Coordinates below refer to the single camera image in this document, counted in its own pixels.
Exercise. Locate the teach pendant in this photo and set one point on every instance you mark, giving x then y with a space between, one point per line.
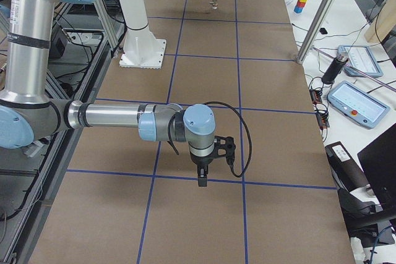
362 58
357 105

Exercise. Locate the black monitor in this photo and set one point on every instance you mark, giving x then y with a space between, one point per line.
378 162

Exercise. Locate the near teach pendant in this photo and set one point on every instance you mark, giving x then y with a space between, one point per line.
357 105

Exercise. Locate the aluminium frame post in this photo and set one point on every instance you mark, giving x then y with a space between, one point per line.
317 21

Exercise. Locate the wooden board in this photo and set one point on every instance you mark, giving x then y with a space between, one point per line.
382 24

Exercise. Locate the black box with label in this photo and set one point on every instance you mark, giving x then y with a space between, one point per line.
345 168

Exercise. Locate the white camera pole stand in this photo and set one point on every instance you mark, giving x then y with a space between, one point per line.
141 49

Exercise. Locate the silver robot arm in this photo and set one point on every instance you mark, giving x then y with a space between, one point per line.
27 114

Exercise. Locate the black cylinder device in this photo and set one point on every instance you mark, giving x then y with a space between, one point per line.
334 69

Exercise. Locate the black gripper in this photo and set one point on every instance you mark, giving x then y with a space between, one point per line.
200 161

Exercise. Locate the far teach pendant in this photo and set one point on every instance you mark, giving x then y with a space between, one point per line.
362 58

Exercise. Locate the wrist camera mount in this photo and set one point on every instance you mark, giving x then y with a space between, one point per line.
224 147

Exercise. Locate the orange circuit board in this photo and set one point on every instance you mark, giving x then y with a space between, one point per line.
315 96

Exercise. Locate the stacked coloured blocks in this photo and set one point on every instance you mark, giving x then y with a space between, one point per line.
300 4

